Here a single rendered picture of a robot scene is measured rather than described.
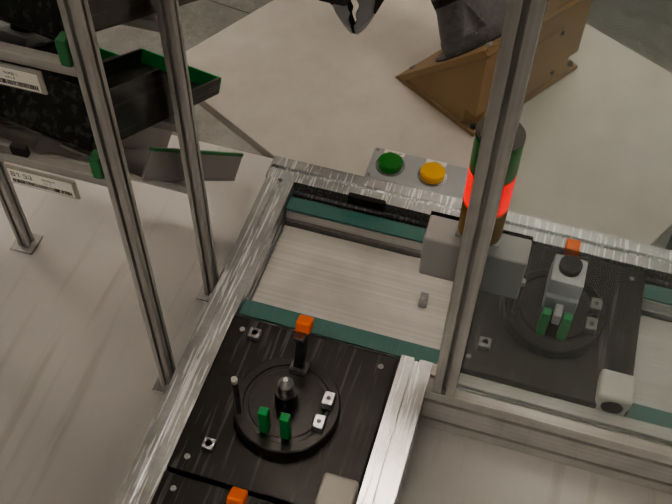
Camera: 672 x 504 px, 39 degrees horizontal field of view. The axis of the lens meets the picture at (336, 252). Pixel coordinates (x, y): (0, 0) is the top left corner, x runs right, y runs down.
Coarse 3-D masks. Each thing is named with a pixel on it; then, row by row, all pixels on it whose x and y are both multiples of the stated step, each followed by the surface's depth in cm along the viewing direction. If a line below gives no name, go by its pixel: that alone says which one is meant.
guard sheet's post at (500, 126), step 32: (512, 0) 75; (544, 0) 74; (512, 32) 78; (512, 64) 81; (512, 96) 83; (512, 128) 86; (480, 160) 90; (480, 192) 94; (480, 224) 99; (480, 256) 102; (448, 320) 113; (448, 352) 118; (448, 384) 124
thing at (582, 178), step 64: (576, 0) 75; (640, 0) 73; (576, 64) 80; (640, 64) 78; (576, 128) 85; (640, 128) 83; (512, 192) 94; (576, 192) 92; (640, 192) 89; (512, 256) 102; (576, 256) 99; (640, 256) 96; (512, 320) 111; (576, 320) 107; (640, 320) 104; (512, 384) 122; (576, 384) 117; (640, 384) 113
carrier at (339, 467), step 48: (240, 336) 130; (288, 336) 130; (240, 384) 124; (288, 384) 117; (336, 384) 126; (384, 384) 126; (192, 432) 121; (240, 432) 120; (288, 432) 117; (336, 432) 122; (240, 480) 118; (288, 480) 118; (336, 480) 116
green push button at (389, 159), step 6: (384, 156) 151; (390, 156) 151; (396, 156) 151; (378, 162) 150; (384, 162) 150; (390, 162) 150; (396, 162) 150; (402, 162) 151; (384, 168) 150; (390, 168) 149; (396, 168) 150
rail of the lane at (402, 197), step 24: (288, 168) 151; (312, 168) 151; (312, 192) 150; (336, 192) 148; (360, 192) 148; (384, 192) 149; (408, 192) 148; (384, 216) 149; (408, 216) 147; (456, 216) 145
